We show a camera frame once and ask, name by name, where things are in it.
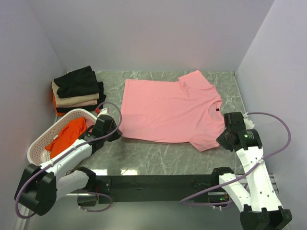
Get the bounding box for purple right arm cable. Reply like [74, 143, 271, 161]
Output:
[179, 112, 292, 210]

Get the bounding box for black folded t shirt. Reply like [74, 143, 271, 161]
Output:
[57, 82, 106, 113]
[53, 66, 99, 98]

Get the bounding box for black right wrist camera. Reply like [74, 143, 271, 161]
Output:
[224, 112, 255, 131]

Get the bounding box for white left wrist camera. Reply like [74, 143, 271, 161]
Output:
[95, 108, 111, 119]

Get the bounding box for black folded t shirt lower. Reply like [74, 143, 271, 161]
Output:
[57, 82, 106, 113]

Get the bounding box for orange t shirt in basket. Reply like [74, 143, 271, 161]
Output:
[45, 117, 87, 159]

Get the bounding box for beige folded t shirt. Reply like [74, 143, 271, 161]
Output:
[52, 82, 99, 105]

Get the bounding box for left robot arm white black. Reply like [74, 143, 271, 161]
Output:
[14, 114, 121, 219]

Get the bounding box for light pink folded t shirt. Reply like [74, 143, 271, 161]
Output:
[56, 100, 97, 108]

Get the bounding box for aluminium frame rail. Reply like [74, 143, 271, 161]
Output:
[13, 173, 291, 230]

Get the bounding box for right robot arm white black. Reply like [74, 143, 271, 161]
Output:
[212, 128, 292, 230]

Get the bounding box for black folded t shirt top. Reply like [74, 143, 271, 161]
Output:
[53, 66, 99, 98]

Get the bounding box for white plastic laundry basket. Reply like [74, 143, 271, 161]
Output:
[27, 109, 96, 165]

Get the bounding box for orange folded t shirt bottom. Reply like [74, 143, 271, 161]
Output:
[53, 94, 65, 117]

